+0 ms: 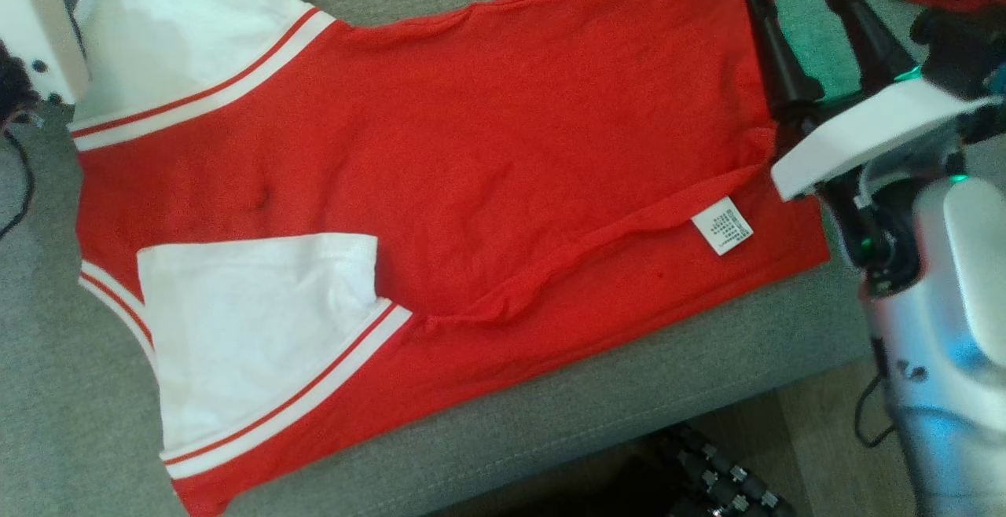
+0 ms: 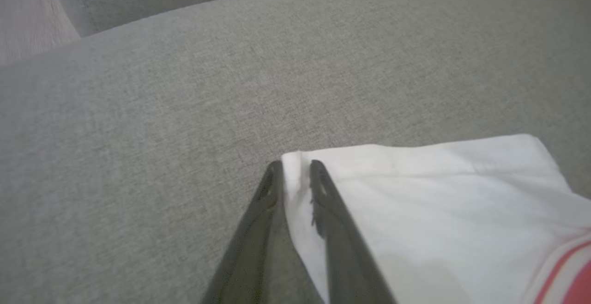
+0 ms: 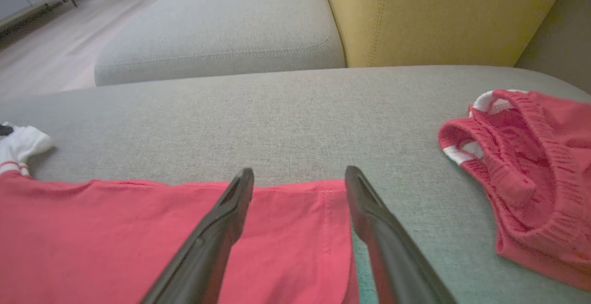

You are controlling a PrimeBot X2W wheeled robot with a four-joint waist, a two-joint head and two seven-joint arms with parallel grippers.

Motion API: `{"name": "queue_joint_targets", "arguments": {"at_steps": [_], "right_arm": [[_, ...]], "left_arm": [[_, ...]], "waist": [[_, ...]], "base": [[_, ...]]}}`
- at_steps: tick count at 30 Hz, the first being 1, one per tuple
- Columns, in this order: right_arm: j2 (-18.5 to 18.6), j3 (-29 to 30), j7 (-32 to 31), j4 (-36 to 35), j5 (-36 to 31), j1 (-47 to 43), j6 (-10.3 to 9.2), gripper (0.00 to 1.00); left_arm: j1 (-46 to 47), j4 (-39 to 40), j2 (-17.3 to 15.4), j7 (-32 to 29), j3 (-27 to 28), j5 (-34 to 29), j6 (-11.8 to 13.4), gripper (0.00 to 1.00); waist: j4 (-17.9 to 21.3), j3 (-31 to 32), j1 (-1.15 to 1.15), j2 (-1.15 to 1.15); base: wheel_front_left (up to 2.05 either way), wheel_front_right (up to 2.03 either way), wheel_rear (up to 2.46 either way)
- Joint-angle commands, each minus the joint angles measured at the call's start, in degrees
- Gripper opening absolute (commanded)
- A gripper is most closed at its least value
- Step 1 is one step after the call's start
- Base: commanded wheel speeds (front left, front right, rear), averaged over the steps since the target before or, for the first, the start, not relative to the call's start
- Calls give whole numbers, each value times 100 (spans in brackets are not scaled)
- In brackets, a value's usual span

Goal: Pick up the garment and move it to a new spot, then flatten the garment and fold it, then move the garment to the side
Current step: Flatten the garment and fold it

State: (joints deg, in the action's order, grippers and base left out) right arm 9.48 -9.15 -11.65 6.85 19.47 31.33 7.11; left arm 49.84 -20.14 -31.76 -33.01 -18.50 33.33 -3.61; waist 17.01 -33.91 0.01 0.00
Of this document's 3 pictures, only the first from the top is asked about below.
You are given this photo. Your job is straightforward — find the grey sofa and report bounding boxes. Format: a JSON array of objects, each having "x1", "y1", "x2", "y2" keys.
[{"x1": 0, "y1": 0, "x2": 1006, "y2": 517}]

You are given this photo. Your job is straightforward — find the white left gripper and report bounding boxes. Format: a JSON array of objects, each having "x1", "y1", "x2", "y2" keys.
[{"x1": 0, "y1": 0, "x2": 101, "y2": 105}]

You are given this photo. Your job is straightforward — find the red white-sleeved t-shirt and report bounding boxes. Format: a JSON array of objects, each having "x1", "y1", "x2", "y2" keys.
[{"x1": 68, "y1": 0, "x2": 832, "y2": 517}]

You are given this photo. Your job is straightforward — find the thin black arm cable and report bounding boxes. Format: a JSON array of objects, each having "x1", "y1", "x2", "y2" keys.
[
  {"x1": 0, "y1": 126, "x2": 37, "y2": 241},
  {"x1": 854, "y1": 370, "x2": 898, "y2": 449}
]

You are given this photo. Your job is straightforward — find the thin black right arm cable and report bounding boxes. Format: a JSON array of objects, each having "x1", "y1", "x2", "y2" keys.
[{"x1": 854, "y1": 370, "x2": 898, "y2": 449}]

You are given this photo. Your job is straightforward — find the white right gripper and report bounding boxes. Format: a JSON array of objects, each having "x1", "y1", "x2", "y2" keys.
[{"x1": 743, "y1": 0, "x2": 999, "y2": 202}]

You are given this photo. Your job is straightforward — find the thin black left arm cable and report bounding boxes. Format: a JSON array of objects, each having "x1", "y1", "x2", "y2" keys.
[{"x1": 0, "y1": 126, "x2": 37, "y2": 241}]

